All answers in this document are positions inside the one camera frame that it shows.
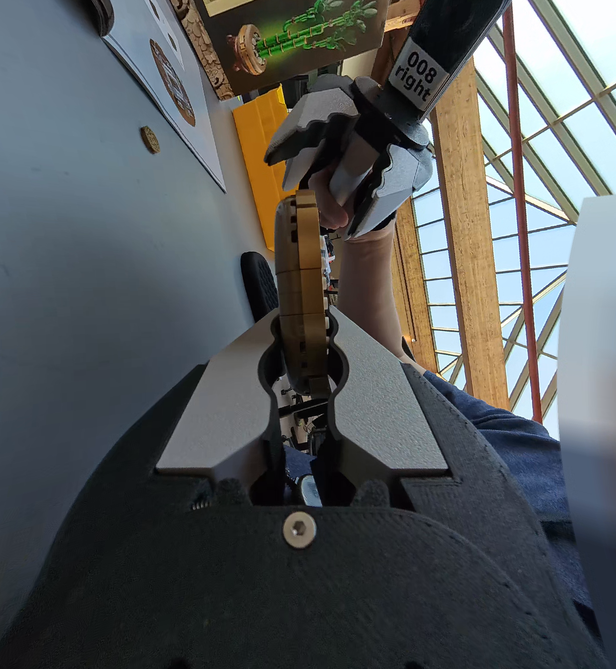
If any person's right forearm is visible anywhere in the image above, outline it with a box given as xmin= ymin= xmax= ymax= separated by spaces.
xmin=334 ymin=227 xmax=410 ymax=367

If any person's right hand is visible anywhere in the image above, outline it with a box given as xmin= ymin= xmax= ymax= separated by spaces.
xmin=307 ymin=170 xmax=352 ymax=232

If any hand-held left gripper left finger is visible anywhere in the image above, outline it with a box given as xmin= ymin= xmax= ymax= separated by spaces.
xmin=155 ymin=313 xmax=284 ymax=503

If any yellow plastic bin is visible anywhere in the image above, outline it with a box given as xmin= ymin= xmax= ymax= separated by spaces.
xmin=232 ymin=84 xmax=298 ymax=238

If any person's blue sweater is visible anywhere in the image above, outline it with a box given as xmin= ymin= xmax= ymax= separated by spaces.
xmin=423 ymin=368 xmax=607 ymax=644

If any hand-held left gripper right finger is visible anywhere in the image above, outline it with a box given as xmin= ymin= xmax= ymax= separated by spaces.
xmin=328 ymin=307 xmax=453 ymax=506

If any lego instruction booklet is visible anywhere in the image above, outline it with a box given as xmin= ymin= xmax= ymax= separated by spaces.
xmin=99 ymin=0 xmax=228 ymax=194

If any wooden roof beam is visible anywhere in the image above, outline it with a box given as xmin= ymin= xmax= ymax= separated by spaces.
xmin=431 ymin=57 xmax=511 ymax=414

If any black wrist rest pad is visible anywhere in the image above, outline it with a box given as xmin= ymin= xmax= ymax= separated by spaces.
xmin=240 ymin=251 xmax=280 ymax=324

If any round gold lego base model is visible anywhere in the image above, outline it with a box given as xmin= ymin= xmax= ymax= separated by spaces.
xmin=274 ymin=189 xmax=340 ymax=398

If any red steel pipe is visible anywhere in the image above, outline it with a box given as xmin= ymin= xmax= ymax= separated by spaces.
xmin=501 ymin=0 xmax=544 ymax=424

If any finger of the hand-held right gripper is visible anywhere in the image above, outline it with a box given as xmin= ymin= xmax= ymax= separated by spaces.
xmin=344 ymin=144 xmax=435 ymax=242
xmin=263 ymin=84 xmax=363 ymax=191

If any lego set box bamboo picture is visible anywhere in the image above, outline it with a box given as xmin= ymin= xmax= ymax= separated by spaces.
xmin=169 ymin=0 xmax=392 ymax=101

